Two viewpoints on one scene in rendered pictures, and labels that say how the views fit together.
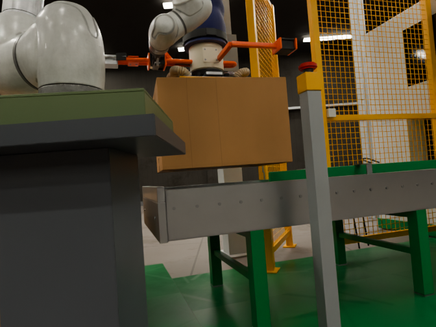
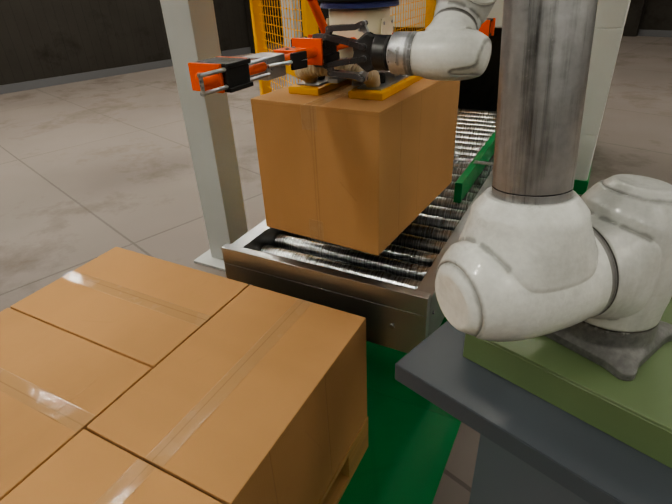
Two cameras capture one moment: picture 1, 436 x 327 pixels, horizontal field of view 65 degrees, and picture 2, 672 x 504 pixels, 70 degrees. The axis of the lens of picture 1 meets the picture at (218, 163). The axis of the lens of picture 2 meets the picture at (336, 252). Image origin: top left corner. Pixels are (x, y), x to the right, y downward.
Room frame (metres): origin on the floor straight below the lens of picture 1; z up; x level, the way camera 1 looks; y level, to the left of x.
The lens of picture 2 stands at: (0.71, 1.12, 1.37)
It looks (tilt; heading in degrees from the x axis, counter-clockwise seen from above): 30 degrees down; 316
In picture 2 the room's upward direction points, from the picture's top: 3 degrees counter-clockwise
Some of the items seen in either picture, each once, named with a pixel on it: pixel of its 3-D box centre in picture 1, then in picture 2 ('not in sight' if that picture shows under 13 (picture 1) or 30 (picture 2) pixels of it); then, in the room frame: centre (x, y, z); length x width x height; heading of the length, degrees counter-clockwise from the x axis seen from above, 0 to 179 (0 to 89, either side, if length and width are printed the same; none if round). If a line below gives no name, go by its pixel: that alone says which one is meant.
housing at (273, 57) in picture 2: (109, 61); (264, 66); (1.57, 0.47, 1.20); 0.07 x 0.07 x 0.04; 16
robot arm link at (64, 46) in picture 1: (68, 49); (619, 247); (0.85, 0.36, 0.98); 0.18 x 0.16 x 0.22; 67
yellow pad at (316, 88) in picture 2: not in sight; (331, 74); (1.79, 0.05, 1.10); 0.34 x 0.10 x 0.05; 106
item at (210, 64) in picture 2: not in sight; (219, 74); (1.53, 0.60, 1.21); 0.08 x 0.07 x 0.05; 106
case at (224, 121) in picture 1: (217, 128); (365, 146); (1.71, -0.01, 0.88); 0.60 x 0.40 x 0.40; 103
